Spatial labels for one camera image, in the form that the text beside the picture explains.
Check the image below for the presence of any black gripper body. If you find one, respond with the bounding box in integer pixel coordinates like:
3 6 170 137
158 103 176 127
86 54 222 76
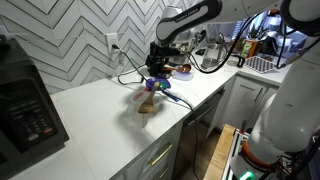
145 49 172 72

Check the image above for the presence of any blue snack packet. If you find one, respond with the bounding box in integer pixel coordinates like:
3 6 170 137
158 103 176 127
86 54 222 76
162 89 181 103

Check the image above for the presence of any purple plastic lid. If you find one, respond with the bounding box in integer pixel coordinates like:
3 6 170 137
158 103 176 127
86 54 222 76
145 77 172 91

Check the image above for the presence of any copper measuring spoon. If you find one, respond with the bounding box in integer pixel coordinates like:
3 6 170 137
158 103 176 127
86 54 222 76
163 63 192 75

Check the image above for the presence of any clear plastic container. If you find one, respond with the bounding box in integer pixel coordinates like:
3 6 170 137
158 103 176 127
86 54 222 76
171 70 195 82
130 89 165 117

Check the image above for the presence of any metal utensil pot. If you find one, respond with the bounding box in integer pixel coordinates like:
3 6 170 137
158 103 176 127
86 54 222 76
170 53 192 66

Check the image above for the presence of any wooden spatula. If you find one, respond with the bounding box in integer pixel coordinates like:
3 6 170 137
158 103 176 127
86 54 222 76
137 81 161 115

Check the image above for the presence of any black ladle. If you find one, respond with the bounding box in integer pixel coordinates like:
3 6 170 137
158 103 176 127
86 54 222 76
195 29 207 46

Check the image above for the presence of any glass kettle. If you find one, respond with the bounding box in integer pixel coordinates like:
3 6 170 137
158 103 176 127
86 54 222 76
201 42 228 71

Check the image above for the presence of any stainless dishwasher front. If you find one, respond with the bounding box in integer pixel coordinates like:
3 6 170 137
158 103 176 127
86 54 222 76
173 87 227 180

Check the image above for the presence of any black clip stand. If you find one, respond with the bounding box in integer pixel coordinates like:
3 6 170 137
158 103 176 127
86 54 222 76
236 54 246 69

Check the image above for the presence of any green orange box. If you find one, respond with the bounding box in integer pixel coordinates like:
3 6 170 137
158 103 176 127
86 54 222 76
240 38 260 60

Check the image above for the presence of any patterned drying mat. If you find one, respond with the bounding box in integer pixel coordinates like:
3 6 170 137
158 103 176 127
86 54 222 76
243 55 278 75

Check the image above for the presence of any wooden butcher block board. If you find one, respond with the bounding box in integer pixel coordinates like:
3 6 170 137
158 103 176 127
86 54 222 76
203 123 237 180

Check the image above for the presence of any black microwave oven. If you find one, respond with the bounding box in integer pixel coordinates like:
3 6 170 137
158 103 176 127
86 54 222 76
0 36 71 180

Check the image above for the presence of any black power cable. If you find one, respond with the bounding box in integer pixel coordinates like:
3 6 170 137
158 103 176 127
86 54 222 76
111 44 200 180

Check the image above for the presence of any white wall outlet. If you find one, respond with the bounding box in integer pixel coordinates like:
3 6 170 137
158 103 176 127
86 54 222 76
106 32 120 54

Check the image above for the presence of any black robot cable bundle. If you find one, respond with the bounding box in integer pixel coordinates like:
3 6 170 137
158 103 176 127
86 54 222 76
182 9 268 75

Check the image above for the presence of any long gold drawer handle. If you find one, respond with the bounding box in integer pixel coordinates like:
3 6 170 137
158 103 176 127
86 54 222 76
147 142 174 167

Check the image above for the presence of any dark cabinet door handle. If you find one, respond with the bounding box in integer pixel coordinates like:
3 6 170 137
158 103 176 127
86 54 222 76
254 86 265 103

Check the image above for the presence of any short gold drawer handle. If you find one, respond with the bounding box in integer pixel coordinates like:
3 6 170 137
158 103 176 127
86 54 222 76
155 166 171 180

